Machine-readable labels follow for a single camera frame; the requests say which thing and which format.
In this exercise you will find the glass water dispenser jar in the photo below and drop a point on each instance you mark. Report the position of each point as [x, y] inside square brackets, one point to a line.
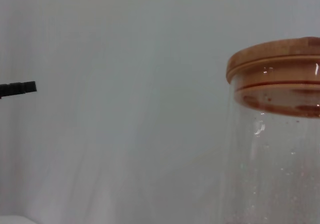
[275, 171]

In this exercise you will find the round bamboo jar lid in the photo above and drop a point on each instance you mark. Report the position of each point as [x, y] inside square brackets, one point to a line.
[275, 66]

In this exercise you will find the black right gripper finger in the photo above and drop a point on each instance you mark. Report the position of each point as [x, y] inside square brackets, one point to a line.
[17, 88]

